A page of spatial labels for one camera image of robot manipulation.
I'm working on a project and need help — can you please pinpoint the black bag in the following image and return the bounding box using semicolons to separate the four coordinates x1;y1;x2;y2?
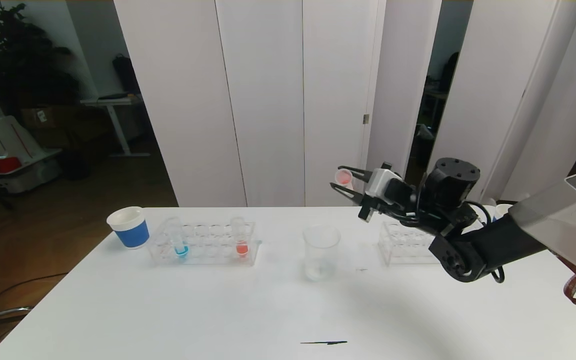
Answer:
112;55;142;96

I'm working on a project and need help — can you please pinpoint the dark green potted plant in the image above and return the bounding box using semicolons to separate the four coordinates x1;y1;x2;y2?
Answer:
0;0;81;120

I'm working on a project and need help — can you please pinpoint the brown cardboard box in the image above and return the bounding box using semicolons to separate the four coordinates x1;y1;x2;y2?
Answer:
21;106;69;131

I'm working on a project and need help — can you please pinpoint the clear acrylic test tube rack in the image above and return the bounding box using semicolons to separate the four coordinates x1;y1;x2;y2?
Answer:
148;220;259;267
378;220;443;266

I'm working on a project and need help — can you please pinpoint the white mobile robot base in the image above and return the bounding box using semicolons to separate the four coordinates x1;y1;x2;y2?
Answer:
0;44;64;196

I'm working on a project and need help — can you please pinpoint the blue and white paper cup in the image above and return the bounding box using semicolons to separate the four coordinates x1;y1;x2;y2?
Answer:
106;206;150;250
480;203;515;223

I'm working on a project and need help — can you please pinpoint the metal chair leg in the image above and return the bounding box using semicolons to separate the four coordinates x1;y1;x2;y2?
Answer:
0;307;34;331

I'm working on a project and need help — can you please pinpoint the clear glass beaker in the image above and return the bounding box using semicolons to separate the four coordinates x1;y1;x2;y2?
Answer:
302;225;341;282

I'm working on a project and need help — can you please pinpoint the black floor cable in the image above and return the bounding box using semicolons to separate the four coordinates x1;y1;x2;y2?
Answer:
0;273;69;321

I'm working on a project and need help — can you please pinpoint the test tube with blue pigment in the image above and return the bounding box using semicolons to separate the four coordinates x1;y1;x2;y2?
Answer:
167;217;190;259

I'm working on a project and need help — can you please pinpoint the white standing desk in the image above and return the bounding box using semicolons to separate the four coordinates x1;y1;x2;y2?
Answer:
81;96;152;159

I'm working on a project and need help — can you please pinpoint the white folding partition panel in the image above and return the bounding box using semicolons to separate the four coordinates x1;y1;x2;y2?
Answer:
417;0;576;206
500;0;576;205
113;0;386;208
362;0;443;206

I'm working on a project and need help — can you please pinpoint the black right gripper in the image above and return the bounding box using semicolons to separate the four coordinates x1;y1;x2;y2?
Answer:
329;161;419;223

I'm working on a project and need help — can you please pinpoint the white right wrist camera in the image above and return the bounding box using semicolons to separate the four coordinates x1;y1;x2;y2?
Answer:
365;168;402;199

